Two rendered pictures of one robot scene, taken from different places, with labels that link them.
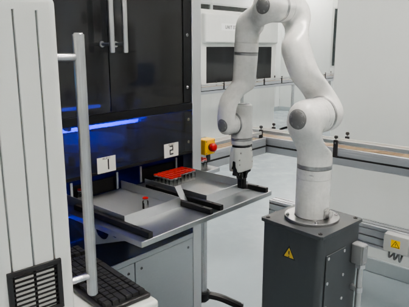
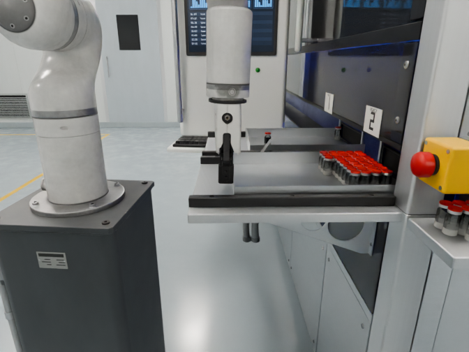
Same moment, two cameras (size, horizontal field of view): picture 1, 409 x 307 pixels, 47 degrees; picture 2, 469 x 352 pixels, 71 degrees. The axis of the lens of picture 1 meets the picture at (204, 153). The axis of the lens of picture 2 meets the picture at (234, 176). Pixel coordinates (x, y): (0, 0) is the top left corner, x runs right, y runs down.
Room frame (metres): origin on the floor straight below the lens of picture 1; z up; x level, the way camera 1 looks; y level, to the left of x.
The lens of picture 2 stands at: (2.31, -0.59, 1.15)
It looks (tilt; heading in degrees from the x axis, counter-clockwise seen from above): 19 degrees down; 137
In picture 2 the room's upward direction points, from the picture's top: straight up
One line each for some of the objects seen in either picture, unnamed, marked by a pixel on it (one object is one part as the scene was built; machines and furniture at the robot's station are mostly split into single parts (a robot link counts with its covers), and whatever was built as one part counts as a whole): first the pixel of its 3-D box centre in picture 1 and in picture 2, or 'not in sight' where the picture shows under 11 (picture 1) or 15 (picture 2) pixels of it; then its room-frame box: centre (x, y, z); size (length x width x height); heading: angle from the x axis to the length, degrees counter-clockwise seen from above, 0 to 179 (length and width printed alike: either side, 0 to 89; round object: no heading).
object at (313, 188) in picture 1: (313, 192); (73, 158); (1.59, -0.38, 0.95); 0.19 x 0.19 x 0.18
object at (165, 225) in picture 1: (169, 200); (285, 163); (1.75, 0.14, 0.87); 0.70 x 0.48 x 0.02; 138
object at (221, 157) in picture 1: (220, 147); not in sight; (2.49, -0.09, 0.92); 0.69 x 0.16 x 0.16; 138
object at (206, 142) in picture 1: (204, 145); (455, 164); (2.18, 0.00, 0.99); 0.08 x 0.07 x 0.07; 48
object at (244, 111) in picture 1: (240, 120); (228, 46); (1.81, -0.14, 1.17); 0.09 x 0.08 x 0.13; 136
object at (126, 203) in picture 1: (123, 200); (298, 140); (1.66, 0.30, 0.90); 0.34 x 0.26 x 0.04; 48
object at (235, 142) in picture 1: (241, 141); (227, 91); (1.82, -0.15, 1.09); 0.09 x 0.08 x 0.03; 138
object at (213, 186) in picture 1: (196, 183); (304, 173); (1.88, 0.04, 0.90); 0.34 x 0.26 x 0.04; 49
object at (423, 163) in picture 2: (212, 147); (426, 164); (2.15, -0.04, 0.99); 0.04 x 0.04 x 0.04; 48
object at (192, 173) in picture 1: (180, 178); (342, 170); (1.94, 0.10, 0.90); 0.18 x 0.02 x 0.05; 139
